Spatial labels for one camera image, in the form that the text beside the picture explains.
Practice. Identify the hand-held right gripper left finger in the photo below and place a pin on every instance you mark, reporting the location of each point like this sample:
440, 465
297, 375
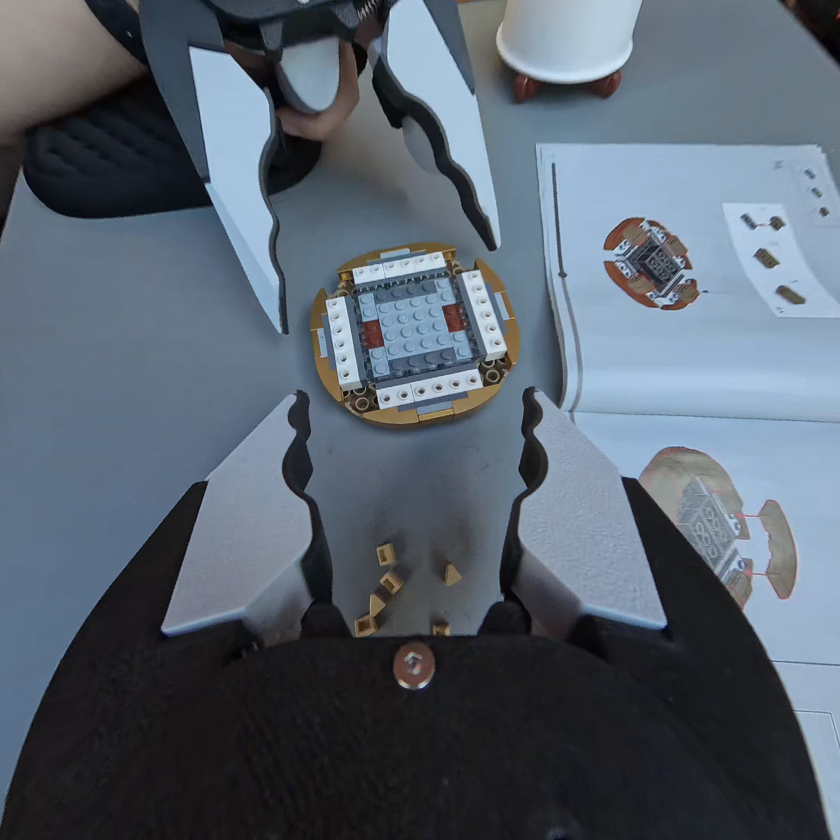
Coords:
249, 525

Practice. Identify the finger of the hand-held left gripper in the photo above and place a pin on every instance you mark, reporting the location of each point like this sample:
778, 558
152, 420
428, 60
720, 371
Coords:
229, 144
439, 79

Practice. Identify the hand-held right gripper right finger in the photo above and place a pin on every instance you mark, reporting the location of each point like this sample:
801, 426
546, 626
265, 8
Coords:
584, 525

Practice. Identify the cluster of tan lego pieces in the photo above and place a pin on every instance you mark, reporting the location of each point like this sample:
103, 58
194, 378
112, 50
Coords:
392, 581

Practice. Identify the round lego base model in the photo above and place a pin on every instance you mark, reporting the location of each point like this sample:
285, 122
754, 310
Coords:
413, 315

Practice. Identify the person's left forearm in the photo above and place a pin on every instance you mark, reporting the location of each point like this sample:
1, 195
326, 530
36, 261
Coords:
52, 52

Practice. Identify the reddish brown lego stand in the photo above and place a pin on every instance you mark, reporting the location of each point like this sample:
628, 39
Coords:
528, 88

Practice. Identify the open lego instruction booklet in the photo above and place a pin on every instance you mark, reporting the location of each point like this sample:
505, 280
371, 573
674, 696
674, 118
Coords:
656, 367

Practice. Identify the white paper cup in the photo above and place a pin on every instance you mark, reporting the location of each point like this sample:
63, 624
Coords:
564, 33

